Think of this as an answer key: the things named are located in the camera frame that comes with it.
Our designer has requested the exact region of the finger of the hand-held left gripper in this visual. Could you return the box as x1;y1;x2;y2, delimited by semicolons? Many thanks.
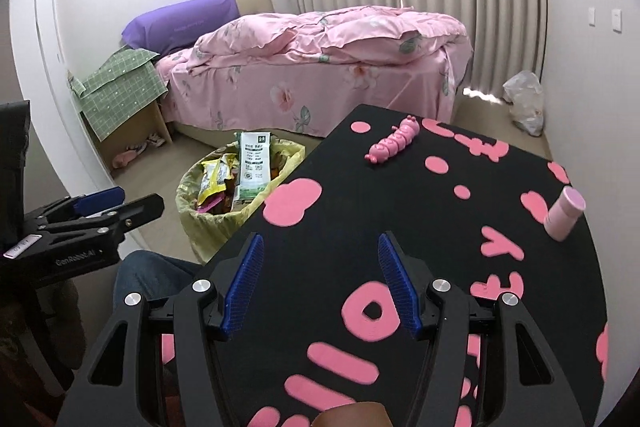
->
32;193;166;239
27;186;126;228

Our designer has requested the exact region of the pink cylinder bottle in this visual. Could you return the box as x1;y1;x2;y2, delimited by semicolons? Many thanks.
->
544;186;587;240

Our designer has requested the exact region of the trash bin with yellow bag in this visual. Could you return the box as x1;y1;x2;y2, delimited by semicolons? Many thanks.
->
175;138;307;265

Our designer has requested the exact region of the yellow red snack packet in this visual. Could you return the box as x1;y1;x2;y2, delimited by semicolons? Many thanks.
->
197;159;233;208

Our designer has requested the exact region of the orange packet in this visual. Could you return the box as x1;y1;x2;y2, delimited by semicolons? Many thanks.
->
220;184;243;212

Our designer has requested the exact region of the white green milk carton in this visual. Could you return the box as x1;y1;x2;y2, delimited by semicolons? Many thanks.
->
232;131;273;210

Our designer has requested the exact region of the purple pillow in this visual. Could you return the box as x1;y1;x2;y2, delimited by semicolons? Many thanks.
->
121;0;240;58

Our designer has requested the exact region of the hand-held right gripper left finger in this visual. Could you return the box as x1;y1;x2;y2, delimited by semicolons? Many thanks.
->
55;233;266;427

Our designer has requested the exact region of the white plastic bag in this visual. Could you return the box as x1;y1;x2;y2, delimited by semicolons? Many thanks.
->
501;69;546;138

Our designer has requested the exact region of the pink caterpillar toy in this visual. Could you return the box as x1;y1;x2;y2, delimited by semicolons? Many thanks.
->
364;116;420;166

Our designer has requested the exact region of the white wardrobe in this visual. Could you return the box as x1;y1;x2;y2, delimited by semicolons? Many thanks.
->
10;0;118;202

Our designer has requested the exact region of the pink slipper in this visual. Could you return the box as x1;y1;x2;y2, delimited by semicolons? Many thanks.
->
111;147;143;168

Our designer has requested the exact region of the wooden nightstand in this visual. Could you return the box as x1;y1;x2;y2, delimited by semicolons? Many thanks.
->
92;99;174;168

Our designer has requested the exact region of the bed with pink floral sheet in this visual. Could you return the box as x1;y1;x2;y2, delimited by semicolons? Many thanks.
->
157;0;473;142

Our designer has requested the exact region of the green checkered cloth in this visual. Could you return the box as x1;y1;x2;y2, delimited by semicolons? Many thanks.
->
69;47;170;142

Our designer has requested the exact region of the person's blue jeans leg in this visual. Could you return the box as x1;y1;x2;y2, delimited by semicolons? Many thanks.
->
112;249;213;308

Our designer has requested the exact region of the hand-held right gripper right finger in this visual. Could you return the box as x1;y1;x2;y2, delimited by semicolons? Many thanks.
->
377;232;585;427

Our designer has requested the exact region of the black pink-patterned table cover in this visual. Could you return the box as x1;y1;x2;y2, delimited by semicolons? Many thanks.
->
160;103;608;427

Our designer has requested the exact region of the pink floral duvet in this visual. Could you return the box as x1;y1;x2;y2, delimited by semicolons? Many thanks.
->
192;6;468;68

